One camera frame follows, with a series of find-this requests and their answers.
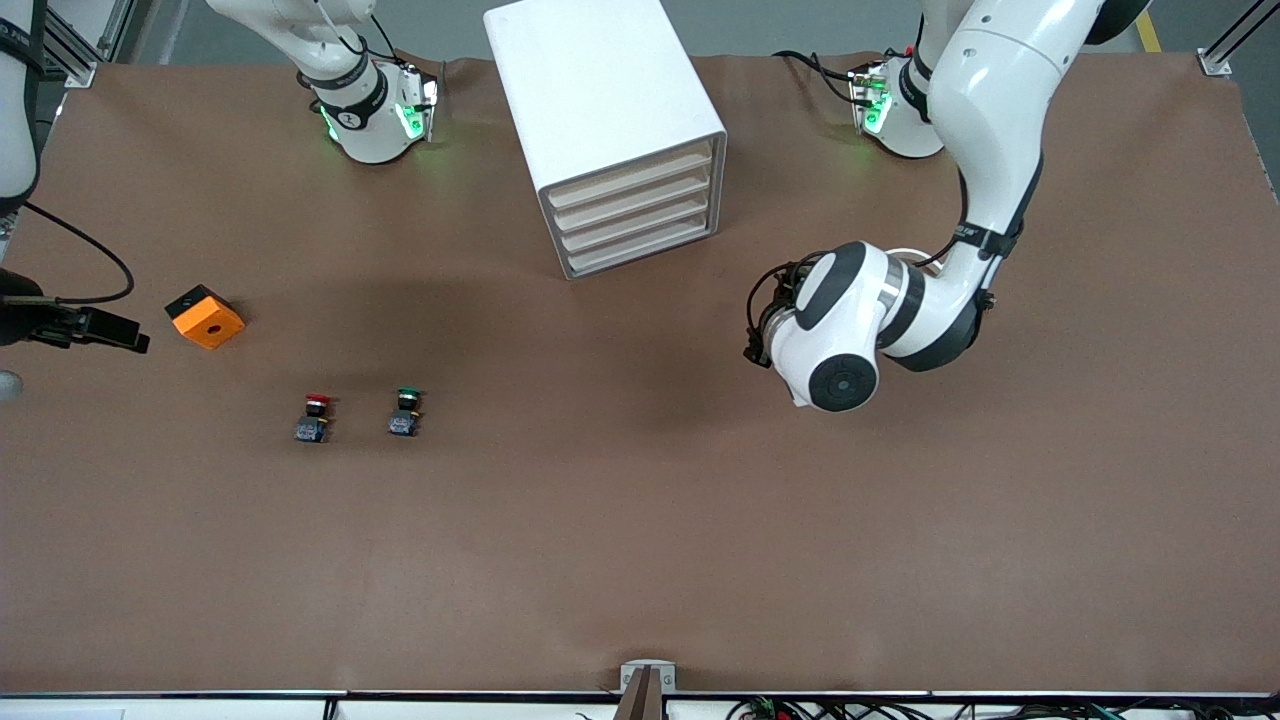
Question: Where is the orange box with hole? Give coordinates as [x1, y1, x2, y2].
[165, 284, 246, 351]

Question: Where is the aluminium frame profile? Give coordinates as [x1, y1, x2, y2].
[1198, 0, 1280, 78]
[95, 0, 153, 63]
[35, 0, 101, 89]

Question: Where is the grey metal mount bracket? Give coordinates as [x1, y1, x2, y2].
[620, 660, 677, 693]

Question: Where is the brown beam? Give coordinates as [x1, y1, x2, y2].
[613, 668, 666, 720]

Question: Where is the red push button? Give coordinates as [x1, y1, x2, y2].
[295, 393, 336, 444]

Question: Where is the white table edge rail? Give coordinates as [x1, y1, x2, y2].
[0, 690, 1280, 720]

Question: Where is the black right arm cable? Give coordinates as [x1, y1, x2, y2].
[20, 200, 136, 304]

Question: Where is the black base cable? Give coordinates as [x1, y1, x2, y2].
[335, 8, 403, 67]
[773, 50, 873, 107]

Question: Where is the brown table mat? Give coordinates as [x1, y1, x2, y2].
[0, 52, 1280, 696]

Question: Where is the green push button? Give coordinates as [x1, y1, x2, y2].
[387, 387, 425, 438]

